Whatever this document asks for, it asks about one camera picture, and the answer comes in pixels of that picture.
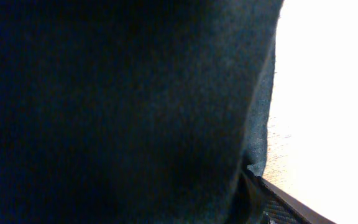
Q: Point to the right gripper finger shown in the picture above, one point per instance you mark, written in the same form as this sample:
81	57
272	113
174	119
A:
269	204

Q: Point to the black trousers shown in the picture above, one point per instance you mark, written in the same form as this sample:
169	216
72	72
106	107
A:
129	111

